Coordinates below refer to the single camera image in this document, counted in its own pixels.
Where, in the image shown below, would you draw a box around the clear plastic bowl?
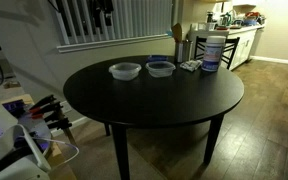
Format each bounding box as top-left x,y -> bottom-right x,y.
108,62 -> 143,82
145,60 -> 177,79

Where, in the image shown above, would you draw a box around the blue plastic lid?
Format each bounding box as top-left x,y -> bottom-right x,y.
146,54 -> 169,64

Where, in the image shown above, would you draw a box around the crumpled plastic wrapper packet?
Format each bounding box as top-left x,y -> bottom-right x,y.
179,59 -> 204,73

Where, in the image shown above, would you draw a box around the white window sill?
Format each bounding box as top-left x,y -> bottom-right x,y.
56,33 -> 176,55

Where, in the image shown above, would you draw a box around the metal utensil holder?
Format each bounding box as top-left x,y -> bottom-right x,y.
174,39 -> 194,64

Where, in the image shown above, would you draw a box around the round black wooden table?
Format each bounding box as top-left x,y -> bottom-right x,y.
62,54 -> 246,180

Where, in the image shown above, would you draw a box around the wooden spatula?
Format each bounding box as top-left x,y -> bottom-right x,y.
170,22 -> 184,44

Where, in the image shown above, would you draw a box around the white window blinds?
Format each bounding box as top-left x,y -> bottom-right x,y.
54,0 -> 174,46

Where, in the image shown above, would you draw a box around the white wipes canister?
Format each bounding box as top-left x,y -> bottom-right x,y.
200,35 -> 227,73

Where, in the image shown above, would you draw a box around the clear plastic container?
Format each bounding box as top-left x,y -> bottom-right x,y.
197,21 -> 217,32

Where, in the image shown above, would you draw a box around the black gear hanging at window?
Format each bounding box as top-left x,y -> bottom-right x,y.
89,0 -> 115,28

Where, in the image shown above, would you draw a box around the black wooden chair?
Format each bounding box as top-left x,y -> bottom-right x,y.
193,35 -> 241,71

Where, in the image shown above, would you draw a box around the dark jar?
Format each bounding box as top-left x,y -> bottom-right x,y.
206,11 -> 215,24

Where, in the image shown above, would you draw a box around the glass coffee pot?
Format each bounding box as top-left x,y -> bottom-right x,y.
219,11 -> 234,28

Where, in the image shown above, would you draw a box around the white kitchen counter cabinet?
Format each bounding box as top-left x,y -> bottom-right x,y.
188,23 -> 266,71

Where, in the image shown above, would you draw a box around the blue bowl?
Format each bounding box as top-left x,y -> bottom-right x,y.
243,17 -> 259,27

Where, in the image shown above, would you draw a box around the purple electronics box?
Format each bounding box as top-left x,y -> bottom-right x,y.
1,98 -> 27,118

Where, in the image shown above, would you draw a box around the red bowl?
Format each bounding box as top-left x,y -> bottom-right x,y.
245,11 -> 262,20

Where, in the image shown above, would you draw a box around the white cable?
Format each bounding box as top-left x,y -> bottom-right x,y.
29,135 -> 81,169

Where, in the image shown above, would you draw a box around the black red handled clamps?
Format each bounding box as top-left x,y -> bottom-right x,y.
27,94 -> 74,132

